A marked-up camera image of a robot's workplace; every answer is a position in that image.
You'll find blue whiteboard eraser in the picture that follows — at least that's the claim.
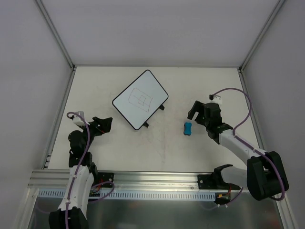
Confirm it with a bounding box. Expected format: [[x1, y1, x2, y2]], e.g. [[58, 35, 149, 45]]
[[183, 122, 192, 136]]

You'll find white whiteboard black frame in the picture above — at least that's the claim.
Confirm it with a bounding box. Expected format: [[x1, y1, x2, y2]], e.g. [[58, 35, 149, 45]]
[[112, 70, 169, 130]]

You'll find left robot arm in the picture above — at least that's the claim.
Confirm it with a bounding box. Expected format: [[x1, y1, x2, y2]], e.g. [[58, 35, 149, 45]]
[[49, 112, 114, 229]]

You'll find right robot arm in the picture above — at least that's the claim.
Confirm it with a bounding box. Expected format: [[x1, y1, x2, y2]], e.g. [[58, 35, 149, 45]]
[[187, 101, 289, 201]]

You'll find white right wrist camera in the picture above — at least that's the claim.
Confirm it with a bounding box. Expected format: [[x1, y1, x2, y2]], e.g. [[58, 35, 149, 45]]
[[209, 94, 223, 105]]

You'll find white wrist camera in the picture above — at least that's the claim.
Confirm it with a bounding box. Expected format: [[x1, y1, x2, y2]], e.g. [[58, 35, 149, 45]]
[[209, 94, 223, 105], [71, 111, 89, 126]]

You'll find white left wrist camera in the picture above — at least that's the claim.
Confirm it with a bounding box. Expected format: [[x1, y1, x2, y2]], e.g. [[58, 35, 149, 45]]
[[71, 111, 89, 126]]

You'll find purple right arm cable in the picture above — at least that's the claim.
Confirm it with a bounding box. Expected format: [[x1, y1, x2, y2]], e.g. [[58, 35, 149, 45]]
[[202, 87, 286, 210]]

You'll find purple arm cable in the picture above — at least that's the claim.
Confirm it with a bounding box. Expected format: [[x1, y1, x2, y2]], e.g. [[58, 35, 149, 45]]
[[202, 87, 286, 210], [38, 111, 115, 229]]

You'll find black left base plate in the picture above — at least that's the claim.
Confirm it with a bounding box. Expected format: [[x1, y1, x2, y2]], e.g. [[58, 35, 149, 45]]
[[94, 172, 114, 190]]

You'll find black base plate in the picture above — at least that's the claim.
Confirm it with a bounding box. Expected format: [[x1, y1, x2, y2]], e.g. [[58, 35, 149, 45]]
[[94, 172, 114, 190], [197, 174, 241, 190]]

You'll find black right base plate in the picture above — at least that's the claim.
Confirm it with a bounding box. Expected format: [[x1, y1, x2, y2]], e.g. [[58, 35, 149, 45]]
[[197, 174, 241, 190]]

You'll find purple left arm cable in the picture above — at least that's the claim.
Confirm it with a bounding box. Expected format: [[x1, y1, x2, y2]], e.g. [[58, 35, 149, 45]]
[[38, 111, 115, 229]]

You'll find white slotted cable duct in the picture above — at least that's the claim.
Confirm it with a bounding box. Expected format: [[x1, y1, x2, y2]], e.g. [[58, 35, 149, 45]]
[[38, 189, 216, 202]]

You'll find aluminium mounting rail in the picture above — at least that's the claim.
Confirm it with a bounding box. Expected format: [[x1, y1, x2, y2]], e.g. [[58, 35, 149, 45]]
[[27, 169, 210, 192]]

